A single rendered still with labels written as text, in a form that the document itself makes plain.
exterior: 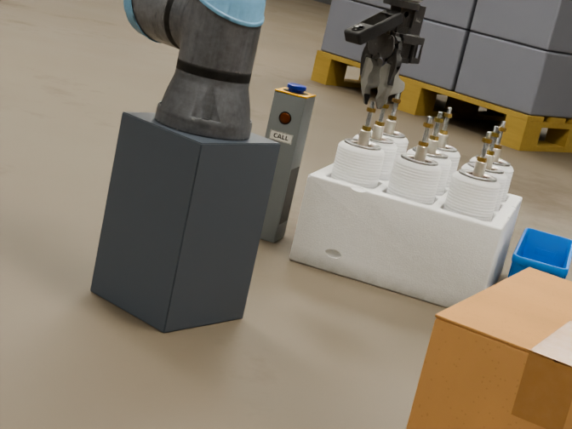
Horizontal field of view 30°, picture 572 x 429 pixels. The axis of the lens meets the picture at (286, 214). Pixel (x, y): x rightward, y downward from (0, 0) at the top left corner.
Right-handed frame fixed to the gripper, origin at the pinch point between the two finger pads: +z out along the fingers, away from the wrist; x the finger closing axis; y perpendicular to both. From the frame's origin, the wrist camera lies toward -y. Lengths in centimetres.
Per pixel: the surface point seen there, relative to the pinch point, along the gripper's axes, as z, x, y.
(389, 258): 28.1, -14.2, 0.9
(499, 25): -12, 143, 204
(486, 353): 6, -94, -71
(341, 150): 10.7, 0.6, -4.0
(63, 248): 34, 10, -56
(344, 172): 14.7, -1.3, -3.8
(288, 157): 15.8, 12.8, -6.7
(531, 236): 24, -14, 45
